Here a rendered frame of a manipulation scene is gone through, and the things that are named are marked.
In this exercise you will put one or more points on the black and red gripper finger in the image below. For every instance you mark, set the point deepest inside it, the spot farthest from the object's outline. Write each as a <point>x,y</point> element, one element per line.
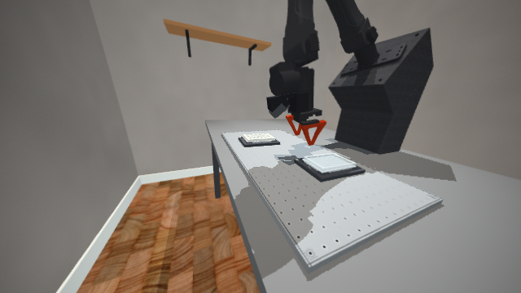
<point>289,119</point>
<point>306,128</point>

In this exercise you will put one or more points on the white well plate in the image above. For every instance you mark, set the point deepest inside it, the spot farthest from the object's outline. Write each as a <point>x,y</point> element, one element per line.
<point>328,162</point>

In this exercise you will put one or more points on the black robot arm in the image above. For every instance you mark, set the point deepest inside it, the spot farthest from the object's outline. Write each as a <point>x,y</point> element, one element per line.
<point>301,41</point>

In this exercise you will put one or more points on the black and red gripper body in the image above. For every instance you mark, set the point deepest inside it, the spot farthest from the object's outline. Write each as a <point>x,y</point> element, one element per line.
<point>303,116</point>

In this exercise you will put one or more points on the white perforated base plate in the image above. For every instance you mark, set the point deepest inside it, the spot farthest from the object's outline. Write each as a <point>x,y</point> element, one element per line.
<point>323,221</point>

